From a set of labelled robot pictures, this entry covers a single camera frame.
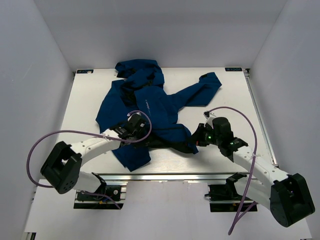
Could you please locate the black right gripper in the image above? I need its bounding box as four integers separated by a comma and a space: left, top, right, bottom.
187, 123, 222, 147

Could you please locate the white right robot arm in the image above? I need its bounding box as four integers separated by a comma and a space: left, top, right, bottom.
191, 112, 316, 227

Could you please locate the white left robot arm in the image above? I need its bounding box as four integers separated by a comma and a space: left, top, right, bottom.
40, 110, 152, 200

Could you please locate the blue zip-up jacket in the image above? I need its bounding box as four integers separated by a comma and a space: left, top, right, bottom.
95, 59, 222, 172

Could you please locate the right blue table label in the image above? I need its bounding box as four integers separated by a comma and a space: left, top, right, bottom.
224, 67, 243, 72

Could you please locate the aluminium table front rail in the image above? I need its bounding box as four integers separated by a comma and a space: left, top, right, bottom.
100, 173, 233, 181

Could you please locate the left blue table label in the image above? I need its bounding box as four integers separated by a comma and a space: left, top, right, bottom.
76, 69, 94, 74

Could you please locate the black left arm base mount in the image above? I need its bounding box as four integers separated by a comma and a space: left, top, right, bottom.
73, 175, 126, 210

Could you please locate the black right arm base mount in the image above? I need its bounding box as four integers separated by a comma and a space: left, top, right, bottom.
204, 173, 247, 213

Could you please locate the blue table label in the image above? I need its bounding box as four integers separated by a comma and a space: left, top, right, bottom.
224, 67, 243, 72
76, 69, 94, 74

